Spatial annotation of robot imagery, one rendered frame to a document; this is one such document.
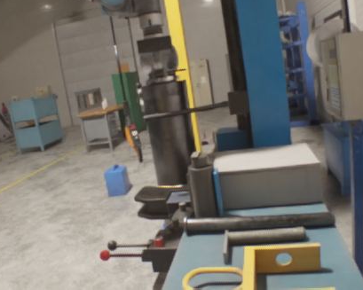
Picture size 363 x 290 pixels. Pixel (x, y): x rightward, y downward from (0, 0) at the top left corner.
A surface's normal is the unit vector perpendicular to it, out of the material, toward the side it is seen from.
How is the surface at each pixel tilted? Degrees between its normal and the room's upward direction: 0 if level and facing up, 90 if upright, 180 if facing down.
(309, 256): 90
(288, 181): 90
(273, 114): 90
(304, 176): 90
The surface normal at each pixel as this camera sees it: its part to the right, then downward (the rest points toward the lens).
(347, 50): -0.20, 0.19
